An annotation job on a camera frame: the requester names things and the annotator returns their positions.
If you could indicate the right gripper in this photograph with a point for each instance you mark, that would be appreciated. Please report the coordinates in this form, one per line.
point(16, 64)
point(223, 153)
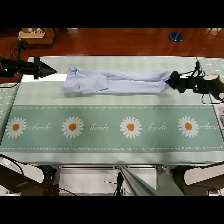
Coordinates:
point(175, 80)

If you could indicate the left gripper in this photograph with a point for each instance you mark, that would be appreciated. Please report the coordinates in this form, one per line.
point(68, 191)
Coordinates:
point(37, 68)

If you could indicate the light blue shirt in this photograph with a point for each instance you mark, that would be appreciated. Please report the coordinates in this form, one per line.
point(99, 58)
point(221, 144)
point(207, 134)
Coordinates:
point(100, 84)

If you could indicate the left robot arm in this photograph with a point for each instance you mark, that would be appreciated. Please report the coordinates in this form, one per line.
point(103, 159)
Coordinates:
point(15, 67)

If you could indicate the brown wooden box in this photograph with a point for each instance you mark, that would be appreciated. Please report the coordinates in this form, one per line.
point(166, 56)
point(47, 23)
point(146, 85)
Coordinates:
point(37, 35)

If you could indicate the blue round disc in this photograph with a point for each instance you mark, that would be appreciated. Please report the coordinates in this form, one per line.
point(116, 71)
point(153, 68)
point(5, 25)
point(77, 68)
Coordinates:
point(176, 36)

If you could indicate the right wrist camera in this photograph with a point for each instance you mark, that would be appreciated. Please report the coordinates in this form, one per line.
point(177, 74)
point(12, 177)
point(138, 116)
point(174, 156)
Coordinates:
point(198, 67)

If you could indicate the silver frame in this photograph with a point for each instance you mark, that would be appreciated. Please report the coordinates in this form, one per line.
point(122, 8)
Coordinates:
point(141, 185)

